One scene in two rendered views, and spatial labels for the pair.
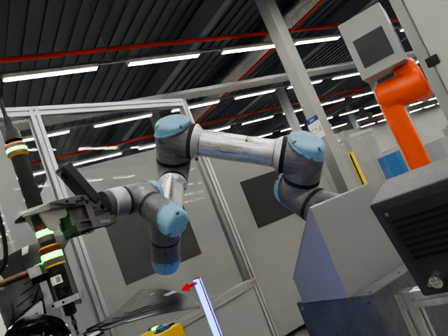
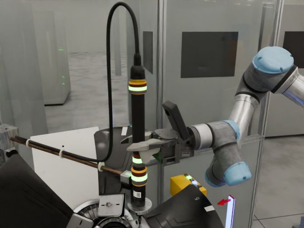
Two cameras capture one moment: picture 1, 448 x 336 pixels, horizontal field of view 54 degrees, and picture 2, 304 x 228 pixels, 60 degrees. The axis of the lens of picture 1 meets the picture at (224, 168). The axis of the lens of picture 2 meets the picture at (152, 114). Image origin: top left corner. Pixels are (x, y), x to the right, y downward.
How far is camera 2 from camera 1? 0.60 m
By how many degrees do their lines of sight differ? 34
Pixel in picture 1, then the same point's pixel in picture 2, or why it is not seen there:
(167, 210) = (237, 171)
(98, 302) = (160, 125)
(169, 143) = (262, 76)
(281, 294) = (270, 114)
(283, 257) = not seen: hidden behind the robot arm
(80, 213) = (169, 149)
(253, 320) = (249, 159)
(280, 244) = not seen: hidden behind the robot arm
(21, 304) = (111, 184)
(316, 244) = not seen: outside the picture
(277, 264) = (278, 96)
